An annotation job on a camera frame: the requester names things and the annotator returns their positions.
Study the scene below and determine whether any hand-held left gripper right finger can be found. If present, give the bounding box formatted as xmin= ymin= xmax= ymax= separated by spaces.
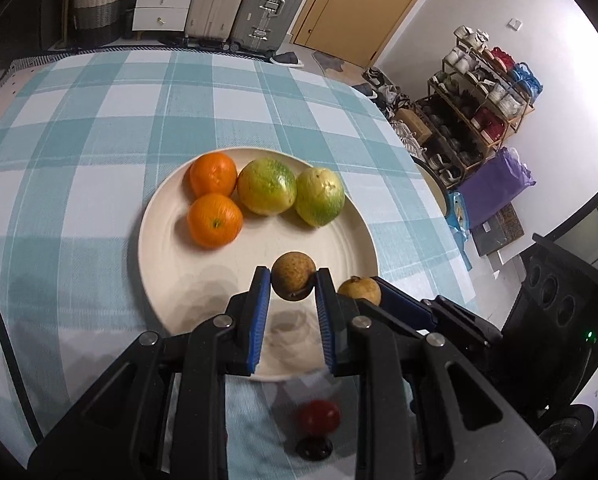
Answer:
xmin=315 ymin=267 xmax=557 ymax=480

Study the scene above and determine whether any cardboard box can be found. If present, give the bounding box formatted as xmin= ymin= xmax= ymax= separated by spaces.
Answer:
xmin=394 ymin=107 xmax=432 ymax=146

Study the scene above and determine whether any flat patterned box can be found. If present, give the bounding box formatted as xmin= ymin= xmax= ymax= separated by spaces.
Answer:
xmin=471 ymin=203 xmax=527 ymax=257

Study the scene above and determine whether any beige suitcase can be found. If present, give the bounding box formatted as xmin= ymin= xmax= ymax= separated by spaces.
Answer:
xmin=185 ymin=0 xmax=260 ymax=43

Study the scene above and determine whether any brown longan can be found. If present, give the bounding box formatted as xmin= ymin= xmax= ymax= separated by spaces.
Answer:
xmin=337 ymin=276 xmax=382 ymax=307
xmin=270 ymin=251 xmax=316 ymax=302

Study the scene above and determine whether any blue plastic bag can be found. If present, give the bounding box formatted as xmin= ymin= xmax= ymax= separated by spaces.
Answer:
xmin=446 ymin=191 xmax=474 ymax=271

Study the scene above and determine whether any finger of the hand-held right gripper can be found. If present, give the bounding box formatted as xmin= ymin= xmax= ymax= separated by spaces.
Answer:
xmin=371 ymin=276 xmax=502 ymax=361

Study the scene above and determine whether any pile of shoes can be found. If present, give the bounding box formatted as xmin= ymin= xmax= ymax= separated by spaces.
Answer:
xmin=351 ymin=67 xmax=430 ymax=161

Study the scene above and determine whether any purple plastic bag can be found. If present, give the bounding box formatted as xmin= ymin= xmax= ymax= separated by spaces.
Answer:
xmin=456 ymin=147 xmax=537 ymax=228

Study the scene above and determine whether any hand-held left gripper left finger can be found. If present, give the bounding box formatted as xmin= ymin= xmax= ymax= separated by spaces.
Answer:
xmin=26 ymin=266 xmax=272 ymax=480

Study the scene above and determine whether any wooden door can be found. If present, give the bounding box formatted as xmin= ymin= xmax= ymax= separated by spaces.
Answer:
xmin=291 ymin=0 xmax=447 ymax=68

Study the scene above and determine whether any cream round plate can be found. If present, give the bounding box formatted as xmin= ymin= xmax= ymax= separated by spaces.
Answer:
xmin=138 ymin=146 xmax=380 ymax=383

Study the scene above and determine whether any silver suitcase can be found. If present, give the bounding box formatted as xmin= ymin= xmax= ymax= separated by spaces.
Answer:
xmin=229 ymin=0 xmax=317 ymax=56

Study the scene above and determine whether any wooden shoe rack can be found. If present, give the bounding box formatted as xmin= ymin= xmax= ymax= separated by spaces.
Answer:
xmin=426 ymin=25 xmax=544 ymax=186

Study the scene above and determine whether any woven laundry basket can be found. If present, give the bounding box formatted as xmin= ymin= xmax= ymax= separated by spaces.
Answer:
xmin=72 ymin=0 xmax=128 ymax=46

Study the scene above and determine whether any cream enamel bucket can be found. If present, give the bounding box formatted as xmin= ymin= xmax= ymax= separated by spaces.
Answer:
xmin=410 ymin=155 xmax=452 ymax=216

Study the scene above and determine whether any green yellow citrus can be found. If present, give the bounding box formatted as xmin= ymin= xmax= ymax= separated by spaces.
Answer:
xmin=237 ymin=158 xmax=298 ymax=216
xmin=295 ymin=166 xmax=346 ymax=228

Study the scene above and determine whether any orange tangerine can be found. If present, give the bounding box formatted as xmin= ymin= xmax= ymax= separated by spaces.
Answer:
xmin=186 ymin=193 xmax=244 ymax=248
xmin=189 ymin=152 xmax=238 ymax=197

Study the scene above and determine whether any dark purple plum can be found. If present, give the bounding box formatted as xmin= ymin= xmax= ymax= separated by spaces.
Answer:
xmin=295 ymin=435 xmax=334 ymax=462

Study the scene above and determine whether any red tomato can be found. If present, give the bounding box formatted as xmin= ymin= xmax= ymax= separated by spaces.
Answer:
xmin=299 ymin=400 xmax=341 ymax=435

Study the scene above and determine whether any teal checked tablecloth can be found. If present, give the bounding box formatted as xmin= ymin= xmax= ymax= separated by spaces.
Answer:
xmin=0 ymin=50 xmax=480 ymax=461

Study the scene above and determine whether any grey doormat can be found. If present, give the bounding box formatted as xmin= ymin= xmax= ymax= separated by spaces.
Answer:
xmin=311 ymin=50 xmax=350 ymax=75

